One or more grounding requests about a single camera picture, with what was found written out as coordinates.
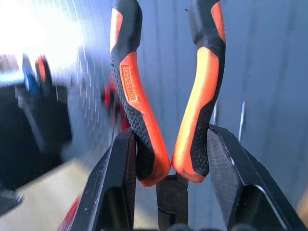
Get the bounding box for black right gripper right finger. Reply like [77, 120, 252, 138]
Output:
[206, 123, 308, 231]

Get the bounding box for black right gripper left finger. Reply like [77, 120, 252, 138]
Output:
[71, 127, 138, 231]

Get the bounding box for metal wire pegboard hook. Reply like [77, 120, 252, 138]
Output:
[213, 100, 247, 141]

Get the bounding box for orange and black pliers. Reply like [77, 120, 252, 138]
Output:
[109, 0, 227, 231]

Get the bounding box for blue handled tool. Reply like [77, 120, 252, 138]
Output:
[22, 54, 41, 98]

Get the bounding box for red and black tool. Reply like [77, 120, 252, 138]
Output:
[58, 194, 83, 231]

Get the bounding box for orange and black handled tool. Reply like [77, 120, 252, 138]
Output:
[33, 54, 55, 85]

